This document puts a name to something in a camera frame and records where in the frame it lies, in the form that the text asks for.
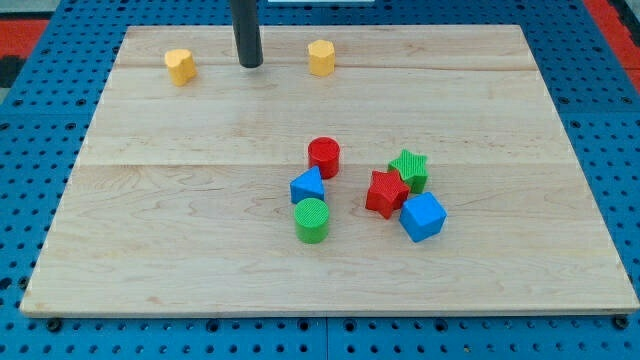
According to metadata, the yellow heart block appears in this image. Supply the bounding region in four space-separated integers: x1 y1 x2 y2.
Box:
164 49 197 87

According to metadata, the wooden board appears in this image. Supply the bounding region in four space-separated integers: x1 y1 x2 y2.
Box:
21 25 639 318

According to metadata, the red star block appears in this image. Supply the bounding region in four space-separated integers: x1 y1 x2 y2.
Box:
365 170 410 219

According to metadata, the green cylinder block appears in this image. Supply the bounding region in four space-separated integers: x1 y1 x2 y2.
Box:
294 198 330 244

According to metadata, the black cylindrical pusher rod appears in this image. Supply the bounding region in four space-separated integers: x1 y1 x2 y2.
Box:
229 0 263 68

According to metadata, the blue triangle block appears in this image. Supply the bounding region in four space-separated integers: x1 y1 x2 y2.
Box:
290 166 325 204

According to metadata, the yellow hexagon block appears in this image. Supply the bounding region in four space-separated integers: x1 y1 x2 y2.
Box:
307 39 336 77

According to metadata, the green star block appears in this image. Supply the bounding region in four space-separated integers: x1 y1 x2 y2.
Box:
388 149 429 194

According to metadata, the red cylinder block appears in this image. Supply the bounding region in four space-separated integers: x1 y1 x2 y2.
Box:
307 137 341 179

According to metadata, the blue cube block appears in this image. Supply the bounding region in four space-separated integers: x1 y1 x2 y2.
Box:
399 192 447 243

